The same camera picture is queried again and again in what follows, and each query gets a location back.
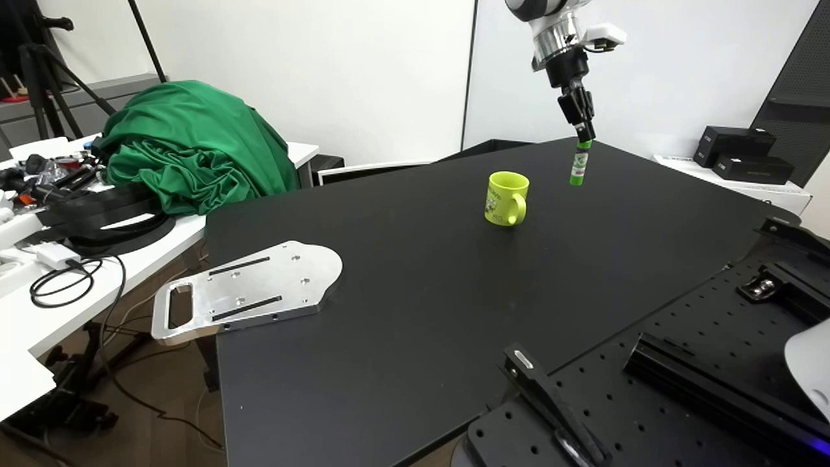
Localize black tripod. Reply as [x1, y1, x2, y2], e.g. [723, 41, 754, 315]
[0, 0, 118, 141]

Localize silver metal plate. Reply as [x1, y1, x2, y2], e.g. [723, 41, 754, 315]
[150, 241, 344, 346]

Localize green marker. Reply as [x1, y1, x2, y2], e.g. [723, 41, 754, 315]
[569, 138, 593, 187]

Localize green cloth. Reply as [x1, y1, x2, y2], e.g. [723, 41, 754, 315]
[96, 80, 301, 217]

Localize white box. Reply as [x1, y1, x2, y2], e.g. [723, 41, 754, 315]
[653, 154, 813, 216]

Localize black pole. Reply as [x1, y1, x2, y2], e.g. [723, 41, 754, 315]
[127, 0, 169, 84]

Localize white table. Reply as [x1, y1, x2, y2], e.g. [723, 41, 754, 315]
[0, 134, 320, 422]

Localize black metal bracket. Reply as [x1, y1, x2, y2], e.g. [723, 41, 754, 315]
[735, 258, 830, 326]

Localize black box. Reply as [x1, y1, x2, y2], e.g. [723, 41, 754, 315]
[693, 125, 777, 169]
[712, 154, 796, 186]

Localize white power adapter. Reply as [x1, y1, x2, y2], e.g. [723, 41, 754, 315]
[35, 243, 82, 270]

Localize black perforated panel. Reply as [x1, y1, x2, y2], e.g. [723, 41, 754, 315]
[750, 0, 830, 189]

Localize black cable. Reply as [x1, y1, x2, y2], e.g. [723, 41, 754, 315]
[29, 257, 127, 309]

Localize black straps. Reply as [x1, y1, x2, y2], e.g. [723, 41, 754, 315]
[36, 180, 177, 257]

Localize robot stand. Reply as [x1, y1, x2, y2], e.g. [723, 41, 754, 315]
[452, 217, 830, 467]

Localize black rail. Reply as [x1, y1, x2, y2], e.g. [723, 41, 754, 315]
[624, 333, 830, 455]

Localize yellow-green mug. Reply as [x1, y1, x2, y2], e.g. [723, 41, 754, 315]
[483, 171, 530, 228]

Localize black clamp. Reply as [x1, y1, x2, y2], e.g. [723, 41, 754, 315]
[498, 343, 611, 467]

